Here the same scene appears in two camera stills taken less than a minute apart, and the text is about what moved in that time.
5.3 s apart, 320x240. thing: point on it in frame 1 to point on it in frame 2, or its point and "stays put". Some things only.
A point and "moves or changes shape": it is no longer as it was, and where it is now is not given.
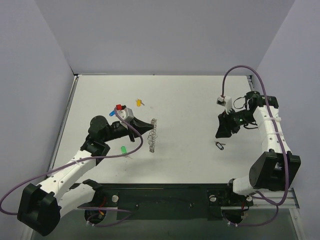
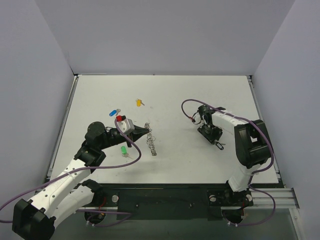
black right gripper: x=225 y=124 to x=211 y=133
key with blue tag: x=112 y=113 stays put
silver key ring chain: x=152 y=136 moves or changes shape
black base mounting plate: x=166 y=201 stays put
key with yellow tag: x=139 y=102 stays put
